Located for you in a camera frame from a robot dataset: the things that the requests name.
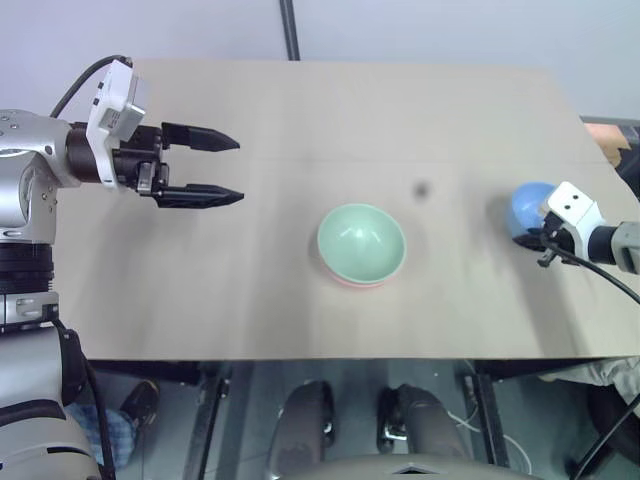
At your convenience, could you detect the green bowl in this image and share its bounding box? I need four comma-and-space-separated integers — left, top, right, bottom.
316, 202, 408, 287

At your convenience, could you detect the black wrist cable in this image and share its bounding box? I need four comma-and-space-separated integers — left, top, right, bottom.
49, 54, 134, 120
541, 237, 640, 305

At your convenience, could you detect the dark rounded shape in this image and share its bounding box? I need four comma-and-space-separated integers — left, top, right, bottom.
271, 380, 337, 480
376, 383, 472, 462

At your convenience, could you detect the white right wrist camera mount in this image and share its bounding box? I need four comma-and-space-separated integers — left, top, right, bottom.
542, 180, 609, 262

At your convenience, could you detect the black vertical pole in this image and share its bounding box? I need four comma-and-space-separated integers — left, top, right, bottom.
278, 0, 302, 62

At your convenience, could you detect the black left shoulder cable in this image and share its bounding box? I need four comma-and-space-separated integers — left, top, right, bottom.
51, 318, 118, 480

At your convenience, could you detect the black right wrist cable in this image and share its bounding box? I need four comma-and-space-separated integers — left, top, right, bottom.
541, 237, 640, 305

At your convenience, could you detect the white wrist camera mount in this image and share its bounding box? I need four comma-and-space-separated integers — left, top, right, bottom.
85, 59, 151, 191
542, 180, 609, 262

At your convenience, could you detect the black table leg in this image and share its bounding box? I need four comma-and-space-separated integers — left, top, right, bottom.
181, 363, 232, 480
468, 359, 512, 467

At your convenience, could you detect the orange cardboard box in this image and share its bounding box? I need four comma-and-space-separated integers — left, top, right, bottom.
581, 116, 640, 167

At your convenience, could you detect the white cable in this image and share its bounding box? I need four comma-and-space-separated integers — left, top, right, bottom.
447, 408, 532, 474

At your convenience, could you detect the blue plaid trouser leg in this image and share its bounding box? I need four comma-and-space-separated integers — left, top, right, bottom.
63, 401, 139, 472

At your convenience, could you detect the light grey cloth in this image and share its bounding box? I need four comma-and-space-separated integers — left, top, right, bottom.
538, 355, 640, 417

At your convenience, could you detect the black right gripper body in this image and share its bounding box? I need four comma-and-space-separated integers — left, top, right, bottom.
536, 211, 577, 268

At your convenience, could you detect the grey robot torso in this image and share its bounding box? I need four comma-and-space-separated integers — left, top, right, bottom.
269, 451, 544, 480

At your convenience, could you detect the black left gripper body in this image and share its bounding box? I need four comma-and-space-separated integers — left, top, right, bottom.
111, 124, 171, 199

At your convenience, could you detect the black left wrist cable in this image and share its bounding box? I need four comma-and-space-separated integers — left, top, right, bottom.
49, 54, 134, 120

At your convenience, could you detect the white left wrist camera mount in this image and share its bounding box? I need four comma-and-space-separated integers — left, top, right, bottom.
85, 59, 151, 191

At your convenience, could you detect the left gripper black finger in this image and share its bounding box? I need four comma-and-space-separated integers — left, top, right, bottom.
161, 121, 242, 154
154, 183, 246, 210

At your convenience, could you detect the pink bowl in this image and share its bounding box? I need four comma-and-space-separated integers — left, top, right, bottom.
319, 249, 402, 291

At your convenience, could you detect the black shoe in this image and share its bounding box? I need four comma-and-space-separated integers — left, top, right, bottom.
119, 378, 162, 429

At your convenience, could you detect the blue bowl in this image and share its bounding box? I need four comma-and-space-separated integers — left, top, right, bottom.
504, 180, 559, 239

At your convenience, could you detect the thick black cable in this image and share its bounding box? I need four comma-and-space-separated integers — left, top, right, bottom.
568, 393, 640, 480

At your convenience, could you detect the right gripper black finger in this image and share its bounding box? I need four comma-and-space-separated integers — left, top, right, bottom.
511, 228, 546, 251

